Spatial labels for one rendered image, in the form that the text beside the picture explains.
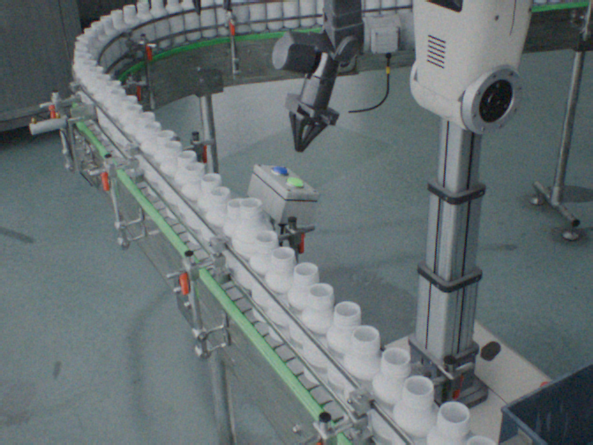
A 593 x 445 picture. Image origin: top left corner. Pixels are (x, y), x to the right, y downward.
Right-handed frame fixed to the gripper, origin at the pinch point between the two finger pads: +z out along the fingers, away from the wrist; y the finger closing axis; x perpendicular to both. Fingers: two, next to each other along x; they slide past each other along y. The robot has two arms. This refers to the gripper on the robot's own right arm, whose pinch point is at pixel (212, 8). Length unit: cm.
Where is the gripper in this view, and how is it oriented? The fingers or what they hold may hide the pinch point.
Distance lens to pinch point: 164.4
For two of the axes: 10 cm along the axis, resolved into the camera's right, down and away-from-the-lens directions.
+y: -8.7, 2.9, -4.1
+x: 5.0, 4.5, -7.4
